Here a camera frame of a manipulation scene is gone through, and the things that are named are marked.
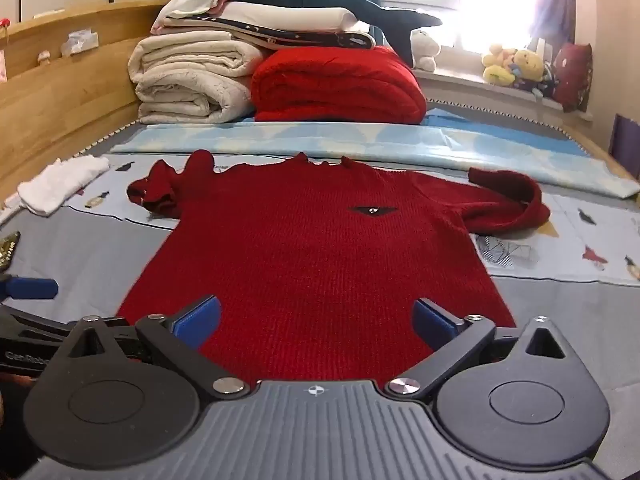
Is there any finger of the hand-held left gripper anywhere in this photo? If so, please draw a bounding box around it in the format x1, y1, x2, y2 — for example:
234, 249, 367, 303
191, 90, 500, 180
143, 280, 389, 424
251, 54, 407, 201
0, 272, 59, 302

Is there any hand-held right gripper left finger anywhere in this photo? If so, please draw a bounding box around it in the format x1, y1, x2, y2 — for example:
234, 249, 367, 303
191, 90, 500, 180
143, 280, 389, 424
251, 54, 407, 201
67, 295, 251, 401

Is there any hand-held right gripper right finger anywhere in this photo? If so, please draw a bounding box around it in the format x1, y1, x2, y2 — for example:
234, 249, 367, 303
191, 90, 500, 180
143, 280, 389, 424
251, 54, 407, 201
384, 298, 569, 401

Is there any red knit sweater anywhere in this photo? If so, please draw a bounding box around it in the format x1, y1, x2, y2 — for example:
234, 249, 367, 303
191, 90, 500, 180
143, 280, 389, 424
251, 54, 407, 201
116, 150, 552, 397

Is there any dark dotted object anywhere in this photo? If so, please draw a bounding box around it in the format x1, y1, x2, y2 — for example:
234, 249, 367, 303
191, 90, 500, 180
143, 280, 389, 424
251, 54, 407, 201
0, 231, 22, 262

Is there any printed grey bed sheet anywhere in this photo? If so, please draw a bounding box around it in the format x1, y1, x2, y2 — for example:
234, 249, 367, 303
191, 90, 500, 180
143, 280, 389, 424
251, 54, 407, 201
0, 110, 640, 480

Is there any white small garment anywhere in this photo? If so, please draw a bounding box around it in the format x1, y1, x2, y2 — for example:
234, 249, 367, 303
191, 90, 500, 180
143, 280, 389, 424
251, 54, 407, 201
17, 155, 111, 217

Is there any light blue patterned quilt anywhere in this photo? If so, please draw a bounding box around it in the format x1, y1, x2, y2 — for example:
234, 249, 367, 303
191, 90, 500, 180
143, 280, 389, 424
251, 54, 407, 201
110, 107, 640, 200

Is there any folded cream blanket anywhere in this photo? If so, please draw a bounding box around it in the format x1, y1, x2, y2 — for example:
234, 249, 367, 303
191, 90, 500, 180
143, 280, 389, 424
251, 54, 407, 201
127, 35, 258, 125

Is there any clear plastic bag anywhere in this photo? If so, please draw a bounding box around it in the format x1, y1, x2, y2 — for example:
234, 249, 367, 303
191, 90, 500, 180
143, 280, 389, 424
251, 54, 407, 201
61, 30, 102, 57

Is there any folded red knit blanket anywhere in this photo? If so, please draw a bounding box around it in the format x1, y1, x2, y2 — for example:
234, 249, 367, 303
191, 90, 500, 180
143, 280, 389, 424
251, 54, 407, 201
250, 46, 428, 124

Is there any purple box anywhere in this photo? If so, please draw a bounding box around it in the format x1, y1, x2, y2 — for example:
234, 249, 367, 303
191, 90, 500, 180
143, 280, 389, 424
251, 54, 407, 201
608, 113, 640, 182

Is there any yellow duck plush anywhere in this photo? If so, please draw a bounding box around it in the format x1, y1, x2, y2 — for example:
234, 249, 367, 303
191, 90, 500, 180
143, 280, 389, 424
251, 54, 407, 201
482, 44, 517, 87

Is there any white plush toy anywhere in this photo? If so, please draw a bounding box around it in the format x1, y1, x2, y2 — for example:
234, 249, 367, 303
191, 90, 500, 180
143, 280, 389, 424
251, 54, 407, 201
410, 29, 441, 72

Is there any yellow bear plush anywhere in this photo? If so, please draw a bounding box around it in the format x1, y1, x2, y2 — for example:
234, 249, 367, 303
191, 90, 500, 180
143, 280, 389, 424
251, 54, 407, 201
512, 49, 547, 83

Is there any dark red cushion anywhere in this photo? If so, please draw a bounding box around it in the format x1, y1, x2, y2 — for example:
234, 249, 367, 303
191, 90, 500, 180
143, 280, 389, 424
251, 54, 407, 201
551, 42, 594, 112

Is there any white pillow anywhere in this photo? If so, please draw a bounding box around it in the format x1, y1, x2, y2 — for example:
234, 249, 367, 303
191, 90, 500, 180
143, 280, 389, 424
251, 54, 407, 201
164, 1, 371, 37

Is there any wooden bed frame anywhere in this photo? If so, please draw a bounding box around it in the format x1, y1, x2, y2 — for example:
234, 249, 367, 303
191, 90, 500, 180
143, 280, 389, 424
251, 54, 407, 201
0, 0, 173, 202

